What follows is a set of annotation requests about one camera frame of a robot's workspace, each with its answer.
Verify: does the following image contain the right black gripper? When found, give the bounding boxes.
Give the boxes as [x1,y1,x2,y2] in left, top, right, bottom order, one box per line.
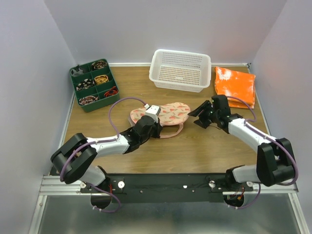
[187,100,219,129]

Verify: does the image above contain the pink floral laundry bag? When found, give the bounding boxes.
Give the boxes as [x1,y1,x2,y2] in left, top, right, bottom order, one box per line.
[129,102,191,138]

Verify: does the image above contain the orange white cloth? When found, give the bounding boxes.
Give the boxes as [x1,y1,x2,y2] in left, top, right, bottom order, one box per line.
[214,67,256,109]

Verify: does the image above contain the white plastic basket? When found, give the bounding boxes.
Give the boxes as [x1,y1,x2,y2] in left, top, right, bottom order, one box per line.
[149,49,212,93]

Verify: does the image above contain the green compartment tray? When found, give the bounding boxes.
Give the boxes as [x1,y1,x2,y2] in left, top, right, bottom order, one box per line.
[69,58,120,113]

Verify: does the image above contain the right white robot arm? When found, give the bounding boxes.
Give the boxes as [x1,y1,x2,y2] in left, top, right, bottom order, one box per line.
[188,95,298,191]

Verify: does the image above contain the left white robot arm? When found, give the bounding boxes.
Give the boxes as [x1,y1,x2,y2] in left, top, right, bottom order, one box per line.
[51,115,162,193]

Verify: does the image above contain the black floral scrunchie bottom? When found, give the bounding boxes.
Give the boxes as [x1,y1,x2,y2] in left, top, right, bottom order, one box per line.
[78,96,99,106]

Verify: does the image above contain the black floral scrunchie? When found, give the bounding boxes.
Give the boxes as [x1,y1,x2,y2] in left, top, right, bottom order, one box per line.
[78,96,99,106]
[91,60,108,71]

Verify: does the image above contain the black white dotted scrunchie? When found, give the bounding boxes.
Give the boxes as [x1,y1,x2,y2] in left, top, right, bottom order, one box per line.
[76,79,95,91]

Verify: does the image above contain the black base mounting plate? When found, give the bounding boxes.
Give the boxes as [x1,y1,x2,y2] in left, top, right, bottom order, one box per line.
[80,173,259,204]

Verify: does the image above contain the black floral scrunchie top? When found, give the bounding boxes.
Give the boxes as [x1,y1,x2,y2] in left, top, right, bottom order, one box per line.
[91,60,108,71]

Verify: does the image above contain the grey item in tray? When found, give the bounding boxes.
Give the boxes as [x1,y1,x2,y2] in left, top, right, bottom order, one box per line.
[70,65,84,77]

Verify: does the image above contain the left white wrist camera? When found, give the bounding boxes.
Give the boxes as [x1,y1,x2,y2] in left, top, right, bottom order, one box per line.
[145,105,161,122]

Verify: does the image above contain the orange black hair tie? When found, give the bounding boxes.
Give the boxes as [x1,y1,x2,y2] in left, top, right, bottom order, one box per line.
[104,86,119,98]

